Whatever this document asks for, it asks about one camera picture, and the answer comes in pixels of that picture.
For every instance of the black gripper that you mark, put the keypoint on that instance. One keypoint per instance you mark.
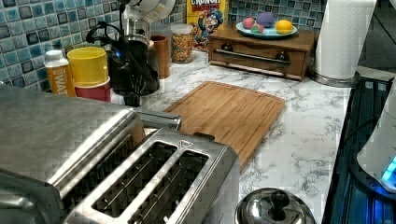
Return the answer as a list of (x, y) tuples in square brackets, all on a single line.
[(131, 75)]

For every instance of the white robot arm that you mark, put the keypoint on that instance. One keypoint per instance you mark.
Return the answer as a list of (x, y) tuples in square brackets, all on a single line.
[(136, 17)]

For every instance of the stainless steel toaster oven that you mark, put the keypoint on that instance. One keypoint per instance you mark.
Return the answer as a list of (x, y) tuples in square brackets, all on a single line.
[(56, 149)]

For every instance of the red canister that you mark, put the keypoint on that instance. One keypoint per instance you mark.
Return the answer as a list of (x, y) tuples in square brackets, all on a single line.
[(100, 92)]

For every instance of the yellow canister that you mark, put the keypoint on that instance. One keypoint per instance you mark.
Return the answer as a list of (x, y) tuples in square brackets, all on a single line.
[(88, 65)]

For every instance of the brown wooden utensil cup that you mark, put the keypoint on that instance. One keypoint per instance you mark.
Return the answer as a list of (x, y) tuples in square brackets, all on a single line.
[(161, 45)]

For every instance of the clear glass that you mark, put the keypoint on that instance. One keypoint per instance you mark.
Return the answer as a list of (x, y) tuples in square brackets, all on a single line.
[(162, 29)]

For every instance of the orange bottle white cap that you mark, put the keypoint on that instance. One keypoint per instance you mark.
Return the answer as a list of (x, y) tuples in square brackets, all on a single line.
[(59, 73)]

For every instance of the jar of colourful cereal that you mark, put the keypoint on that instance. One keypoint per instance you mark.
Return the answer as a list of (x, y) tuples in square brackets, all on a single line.
[(181, 43)]

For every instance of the stainless steel two-slot toaster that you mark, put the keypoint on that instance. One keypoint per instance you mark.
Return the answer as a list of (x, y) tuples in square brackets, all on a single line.
[(170, 178)]

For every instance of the bamboo cutting board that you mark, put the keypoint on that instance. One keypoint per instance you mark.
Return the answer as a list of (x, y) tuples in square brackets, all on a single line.
[(235, 116)]

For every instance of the cereal box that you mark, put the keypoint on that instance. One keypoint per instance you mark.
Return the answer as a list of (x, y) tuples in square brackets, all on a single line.
[(205, 17)]

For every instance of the pink toy fruit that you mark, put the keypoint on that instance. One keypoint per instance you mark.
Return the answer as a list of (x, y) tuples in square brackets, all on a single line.
[(248, 22)]

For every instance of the red toy strawberry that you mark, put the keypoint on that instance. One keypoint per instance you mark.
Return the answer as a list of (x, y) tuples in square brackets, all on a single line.
[(256, 28)]

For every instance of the light blue plate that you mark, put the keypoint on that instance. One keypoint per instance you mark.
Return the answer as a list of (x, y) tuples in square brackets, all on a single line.
[(267, 33)]

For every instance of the purple toy fruit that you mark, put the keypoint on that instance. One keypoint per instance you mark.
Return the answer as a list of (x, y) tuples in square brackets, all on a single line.
[(266, 19)]

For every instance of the wooden drawer box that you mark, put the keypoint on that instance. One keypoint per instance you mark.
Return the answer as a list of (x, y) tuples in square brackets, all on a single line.
[(286, 56)]

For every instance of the yellow toy lemon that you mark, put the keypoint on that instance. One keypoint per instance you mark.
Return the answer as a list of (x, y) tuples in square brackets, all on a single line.
[(283, 27)]

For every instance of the shiny steel kettle lid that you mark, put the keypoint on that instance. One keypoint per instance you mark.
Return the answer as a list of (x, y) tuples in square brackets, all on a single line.
[(272, 206)]

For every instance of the paper towel roll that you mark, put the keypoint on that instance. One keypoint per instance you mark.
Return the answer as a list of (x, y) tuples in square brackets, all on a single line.
[(340, 41)]

